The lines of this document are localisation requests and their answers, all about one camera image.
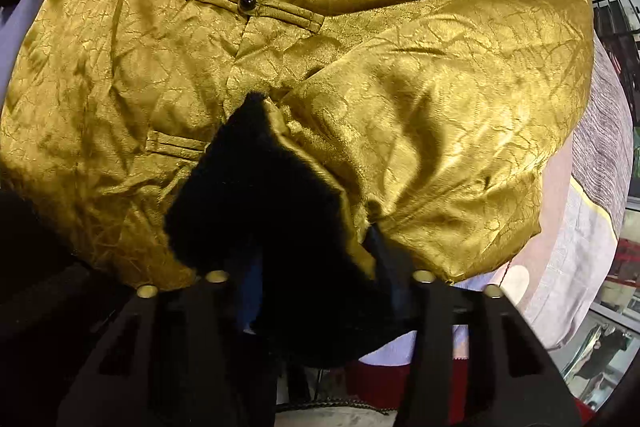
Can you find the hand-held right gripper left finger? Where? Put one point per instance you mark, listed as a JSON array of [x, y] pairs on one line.
[[200, 347]]

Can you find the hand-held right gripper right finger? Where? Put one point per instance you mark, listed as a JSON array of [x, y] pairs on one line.
[[440, 347]]

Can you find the golden satin jacket black lining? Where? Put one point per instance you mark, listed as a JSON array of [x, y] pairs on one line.
[[410, 107]]

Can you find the lilac floral bedsheet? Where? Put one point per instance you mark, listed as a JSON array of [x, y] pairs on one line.
[[492, 307]]

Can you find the red cloth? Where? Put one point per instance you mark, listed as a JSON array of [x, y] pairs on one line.
[[380, 382]]

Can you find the grey textured blanket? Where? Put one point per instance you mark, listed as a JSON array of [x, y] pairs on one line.
[[602, 142]]

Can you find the black metal rack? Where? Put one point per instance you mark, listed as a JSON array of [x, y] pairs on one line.
[[617, 37]]

